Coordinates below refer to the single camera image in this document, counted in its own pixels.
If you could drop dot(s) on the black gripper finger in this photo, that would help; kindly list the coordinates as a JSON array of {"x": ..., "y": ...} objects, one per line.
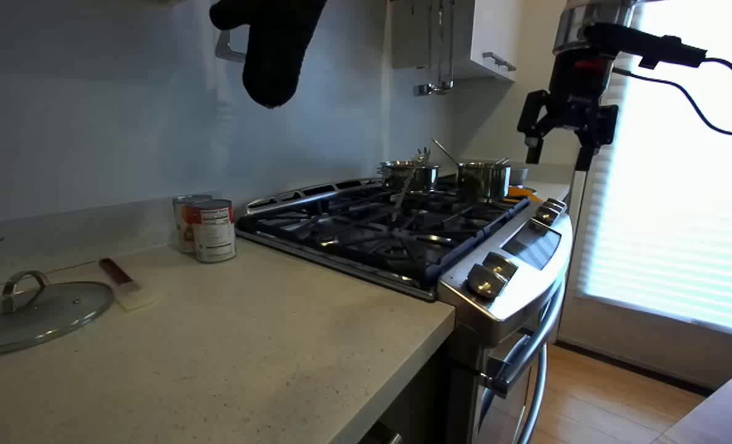
[
  {"x": 534, "y": 147},
  {"x": 583, "y": 157}
]

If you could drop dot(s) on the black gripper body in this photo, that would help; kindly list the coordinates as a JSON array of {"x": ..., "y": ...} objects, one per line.
[{"x": 573, "y": 96}]

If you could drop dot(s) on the stainless steel gas stove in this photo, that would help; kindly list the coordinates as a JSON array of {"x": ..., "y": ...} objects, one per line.
[{"x": 495, "y": 263}]

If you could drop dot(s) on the front steel pot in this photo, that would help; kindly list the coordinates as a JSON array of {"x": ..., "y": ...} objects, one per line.
[{"x": 479, "y": 179}]

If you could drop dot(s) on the steel pot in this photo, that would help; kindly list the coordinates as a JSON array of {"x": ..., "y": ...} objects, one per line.
[
  {"x": 414, "y": 173},
  {"x": 479, "y": 179}
]

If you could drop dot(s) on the hanging steel ladle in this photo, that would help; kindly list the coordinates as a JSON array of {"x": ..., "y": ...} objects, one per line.
[{"x": 440, "y": 48}]

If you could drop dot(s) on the white window blind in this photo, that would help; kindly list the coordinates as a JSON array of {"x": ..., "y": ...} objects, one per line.
[{"x": 658, "y": 228}]

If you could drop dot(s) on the rear steel pot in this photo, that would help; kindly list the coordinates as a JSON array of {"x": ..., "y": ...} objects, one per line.
[{"x": 414, "y": 173}]

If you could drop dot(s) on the white upper cabinet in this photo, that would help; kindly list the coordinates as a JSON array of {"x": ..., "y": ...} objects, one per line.
[{"x": 483, "y": 39}]

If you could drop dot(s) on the black oven mitt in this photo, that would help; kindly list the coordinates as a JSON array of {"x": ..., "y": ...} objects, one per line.
[{"x": 278, "y": 35}]

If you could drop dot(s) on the white labelled tin can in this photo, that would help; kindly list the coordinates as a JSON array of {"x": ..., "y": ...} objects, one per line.
[{"x": 213, "y": 231}]

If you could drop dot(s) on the glass pot lid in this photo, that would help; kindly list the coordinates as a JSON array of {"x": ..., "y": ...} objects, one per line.
[{"x": 48, "y": 312}]

